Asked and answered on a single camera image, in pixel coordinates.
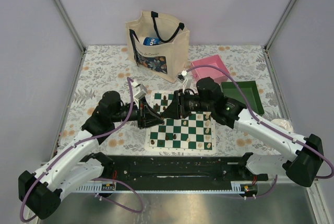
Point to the blue white bottle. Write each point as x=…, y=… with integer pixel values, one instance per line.
x=150, y=41

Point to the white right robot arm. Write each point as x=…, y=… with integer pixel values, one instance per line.
x=299, y=158

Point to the beige canvas tote bag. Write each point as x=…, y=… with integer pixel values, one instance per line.
x=169, y=57

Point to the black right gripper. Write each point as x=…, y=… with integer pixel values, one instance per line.
x=177, y=109

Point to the green white chess board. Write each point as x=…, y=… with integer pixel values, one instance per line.
x=199, y=127

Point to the pink plastic box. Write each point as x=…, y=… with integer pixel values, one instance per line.
x=203, y=72

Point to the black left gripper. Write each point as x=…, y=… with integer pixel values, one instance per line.
x=146, y=116

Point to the white toilet paper roll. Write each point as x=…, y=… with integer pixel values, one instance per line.
x=285, y=124

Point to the green plastic box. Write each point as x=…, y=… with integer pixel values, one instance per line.
x=249, y=89

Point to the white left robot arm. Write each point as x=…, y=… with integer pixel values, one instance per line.
x=43, y=190

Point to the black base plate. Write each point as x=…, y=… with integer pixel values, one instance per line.
x=172, y=173

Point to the floral table cloth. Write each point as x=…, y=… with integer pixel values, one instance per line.
x=107, y=68

